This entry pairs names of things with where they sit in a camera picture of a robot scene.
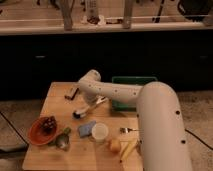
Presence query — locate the white dish brush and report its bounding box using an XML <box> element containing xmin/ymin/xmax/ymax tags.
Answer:
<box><xmin>72</xmin><ymin>96</ymin><xmax>107</xmax><ymax>119</ymax></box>

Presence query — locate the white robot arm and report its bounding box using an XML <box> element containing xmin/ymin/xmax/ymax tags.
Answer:
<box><xmin>77</xmin><ymin>70</ymin><xmax>193</xmax><ymax>171</ymax></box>

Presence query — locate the white round cup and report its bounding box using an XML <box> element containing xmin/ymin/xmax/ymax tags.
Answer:
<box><xmin>92</xmin><ymin>123</ymin><xmax>109</xmax><ymax>142</ymax></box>

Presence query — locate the metal cup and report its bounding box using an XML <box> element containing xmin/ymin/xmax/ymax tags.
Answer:
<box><xmin>55</xmin><ymin>134</ymin><xmax>69</xmax><ymax>150</ymax></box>

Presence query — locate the green plastic tray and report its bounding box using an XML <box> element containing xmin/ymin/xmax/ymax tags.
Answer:
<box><xmin>111</xmin><ymin>76</ymin><xmax>157</xmax><ymax>112</ymax></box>

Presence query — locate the dark brown small tool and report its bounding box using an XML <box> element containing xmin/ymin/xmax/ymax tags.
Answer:
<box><xmin>64</xmin><ymin>86</ymin><xmax>79</xmax><ymax>100</ymax></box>

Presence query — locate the silver fork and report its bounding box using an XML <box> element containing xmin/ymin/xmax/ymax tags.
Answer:
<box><xmin>119</xmin><ymin>127</ymin><xmax>139</xmax><ymax>133</ymax></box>

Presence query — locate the blue sponge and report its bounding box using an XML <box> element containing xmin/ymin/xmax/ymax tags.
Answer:
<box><xmin>78</xmin><ymin>121</ymin><xmax>96</xmax><ymax>138</ymax></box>

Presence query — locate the yellow apple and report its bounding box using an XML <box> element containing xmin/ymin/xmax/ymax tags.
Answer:
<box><xmin>108</xmin><ymin>139</ymin><xmax>121</xmax><ymax>153</ymax></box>

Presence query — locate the green vegetable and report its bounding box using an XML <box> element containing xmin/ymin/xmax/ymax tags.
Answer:
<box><xmin>49</xmin><ymin>127</ymin><xmax>71</xmax><ymax>146</ymax></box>

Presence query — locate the yellow banana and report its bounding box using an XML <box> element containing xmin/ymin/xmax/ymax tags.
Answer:
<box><xmin>120</xmin><ymin>139</ymin><xmax>138</xmax><ymax>162</ymax></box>

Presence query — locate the dark grapes bunch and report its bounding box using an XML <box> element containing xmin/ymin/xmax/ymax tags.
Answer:
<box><xmin>41</xmin><ymin>116</ymin><xmax>56</xmax><ymax>134</ymax></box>

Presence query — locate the orange bowl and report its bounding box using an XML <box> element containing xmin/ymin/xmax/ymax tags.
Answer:
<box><xmin>28</xmin><ymin>117</ymin><xmax>57</xmax><ymax>146</ymax></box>

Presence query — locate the wooden post right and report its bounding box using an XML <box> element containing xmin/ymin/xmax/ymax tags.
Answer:
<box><xmin>122</xmin><ymin>0</ymin><xmax>133</xmax><ymax>29</ymax></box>

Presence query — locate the wooden post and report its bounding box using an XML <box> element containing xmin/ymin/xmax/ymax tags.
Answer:
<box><xmin>60</xmin><ymin>0</ymin><xmax>73</xmax><ymax>31</ymax></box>
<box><xmin>122</xmin><ymin>0</ymin><xmax>133</xmax><ymax>29</ymax></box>

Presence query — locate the black cable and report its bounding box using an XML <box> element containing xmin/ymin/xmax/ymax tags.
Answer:
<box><xmin>185</xmin><ymin>129</ymin><xmax>213</xmax><ymax>152</ymax></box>

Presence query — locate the wooden post left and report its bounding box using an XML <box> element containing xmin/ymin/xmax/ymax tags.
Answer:
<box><xmin>60</xmin><ymin>0</ymin><xmax>73</xmax><ymax>31</ymax></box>

